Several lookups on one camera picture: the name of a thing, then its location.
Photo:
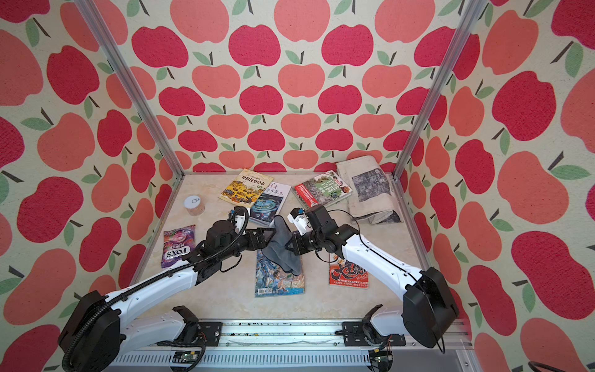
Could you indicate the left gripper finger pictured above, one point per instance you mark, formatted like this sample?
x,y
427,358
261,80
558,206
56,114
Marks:
x,y
261,235
254,246

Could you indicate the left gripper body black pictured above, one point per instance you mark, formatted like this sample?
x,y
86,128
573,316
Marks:
x,y
235,249

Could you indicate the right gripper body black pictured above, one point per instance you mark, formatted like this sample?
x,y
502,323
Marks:
x,y
311,241

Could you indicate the grey microfibre cloth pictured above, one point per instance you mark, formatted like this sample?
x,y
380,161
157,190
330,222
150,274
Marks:
x,y
276,251

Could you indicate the red manga book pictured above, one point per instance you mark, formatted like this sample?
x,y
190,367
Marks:
x,y
347,274

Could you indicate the blue sunflower magazine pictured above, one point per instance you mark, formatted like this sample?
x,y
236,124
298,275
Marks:
x,y
272,281

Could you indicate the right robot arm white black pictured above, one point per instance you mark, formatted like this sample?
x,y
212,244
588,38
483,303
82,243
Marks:
x,y
428,307

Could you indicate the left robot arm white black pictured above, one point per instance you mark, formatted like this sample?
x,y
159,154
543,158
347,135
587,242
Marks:
x,y
103,327

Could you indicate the blue science book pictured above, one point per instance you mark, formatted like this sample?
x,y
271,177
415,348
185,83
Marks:
x,y
269,204

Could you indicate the yellow picture book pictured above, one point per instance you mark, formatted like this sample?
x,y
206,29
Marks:
x,y
246,188

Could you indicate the red green book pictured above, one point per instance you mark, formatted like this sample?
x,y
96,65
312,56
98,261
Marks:
x,y
325,189

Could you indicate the purple candy bag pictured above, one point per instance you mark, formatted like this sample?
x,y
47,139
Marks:
x,y
177,243

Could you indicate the white round tape roll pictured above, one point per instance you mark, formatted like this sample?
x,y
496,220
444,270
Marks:
x,y
194,205

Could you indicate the folded newspaper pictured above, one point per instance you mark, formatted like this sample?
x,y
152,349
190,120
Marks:
x,y
374,198

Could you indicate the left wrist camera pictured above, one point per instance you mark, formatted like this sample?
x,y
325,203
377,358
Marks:
x,y
237,218

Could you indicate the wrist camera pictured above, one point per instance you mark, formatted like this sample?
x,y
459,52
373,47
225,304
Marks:
x,y
237,218
299,219

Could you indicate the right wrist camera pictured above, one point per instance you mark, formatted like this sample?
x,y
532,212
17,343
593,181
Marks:
x,y
299,219

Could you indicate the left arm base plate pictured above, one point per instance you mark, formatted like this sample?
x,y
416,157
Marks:
x,y
196,334

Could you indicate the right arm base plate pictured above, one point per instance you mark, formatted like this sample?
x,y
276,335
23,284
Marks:
x,y
358,334

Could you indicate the aluminium front rail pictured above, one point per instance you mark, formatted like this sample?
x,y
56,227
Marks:
x,y
303,345

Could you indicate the left aluminium frame post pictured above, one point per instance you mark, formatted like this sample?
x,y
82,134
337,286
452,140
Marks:
x,y
99,28

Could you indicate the aluminium frame post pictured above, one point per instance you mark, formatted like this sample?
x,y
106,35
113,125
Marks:
x,y
466,26
99,28

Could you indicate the right aluminium frame post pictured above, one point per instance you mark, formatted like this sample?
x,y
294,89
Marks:
x,y
466,26

